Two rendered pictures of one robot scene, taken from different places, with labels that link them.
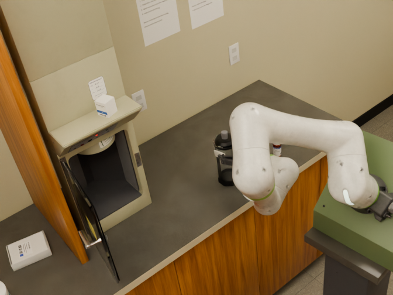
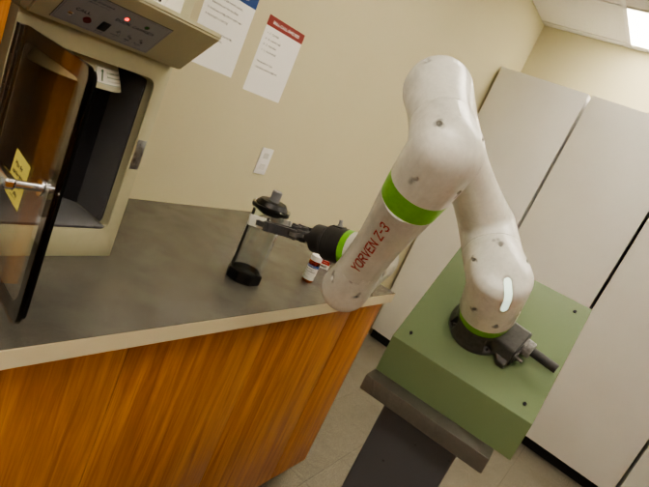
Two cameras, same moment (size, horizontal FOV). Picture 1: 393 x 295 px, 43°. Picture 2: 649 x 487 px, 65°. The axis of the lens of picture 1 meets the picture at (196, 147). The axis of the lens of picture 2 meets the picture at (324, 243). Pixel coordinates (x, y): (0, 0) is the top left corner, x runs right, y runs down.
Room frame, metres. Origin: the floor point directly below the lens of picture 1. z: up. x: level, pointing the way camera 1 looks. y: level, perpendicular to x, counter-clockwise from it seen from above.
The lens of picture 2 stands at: (0.41, 0.32, 1.47)
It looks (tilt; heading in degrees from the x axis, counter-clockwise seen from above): 14 degrees down; 333
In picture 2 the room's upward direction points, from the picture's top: 24 degrees clockwise
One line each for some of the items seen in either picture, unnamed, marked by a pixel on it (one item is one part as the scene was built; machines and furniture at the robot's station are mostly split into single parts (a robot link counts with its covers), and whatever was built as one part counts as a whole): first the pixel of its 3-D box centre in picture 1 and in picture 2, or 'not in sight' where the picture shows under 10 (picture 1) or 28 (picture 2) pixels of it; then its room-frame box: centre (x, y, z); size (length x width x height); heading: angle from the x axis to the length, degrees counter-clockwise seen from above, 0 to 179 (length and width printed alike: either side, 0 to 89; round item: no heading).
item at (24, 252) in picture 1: (28, 250); not in sight; (1.43, 0.75, 0.96); 0.16 x 0.12 x 0.04; 111
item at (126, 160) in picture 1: (93, 164); (46, 125); (1.64, 0.43, 1.19); 0.26 x 0.24 x 0.35; 123
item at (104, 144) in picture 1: (91, 135); (80, 62); (1.63, 0.40, 1.34); 0.18 x 0.18 x 0.05
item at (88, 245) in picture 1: (89, 237); (14, 175); (1.22, 0.42, 1.20); 0.10 x 0.05 x 0.03; 25
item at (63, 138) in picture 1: (99, 130); (131, 22); (1.49, 0.34, 1.46); 0.32 x 0.11 x 0.10; 123
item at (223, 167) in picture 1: (227, 159); (258, 241); (1.70, -0.13, 1.06); 0.11 x 0.11 x 0.21
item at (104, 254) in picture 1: (90, 223); (20, 167); (1.30, 0.42, 1.19); 0.30 x 0.01 x 0.40; 25
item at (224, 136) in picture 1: (224, 137); (273, 202); (1.70, -0.13, 1.18); 0.09 x 0.09 x 0.07
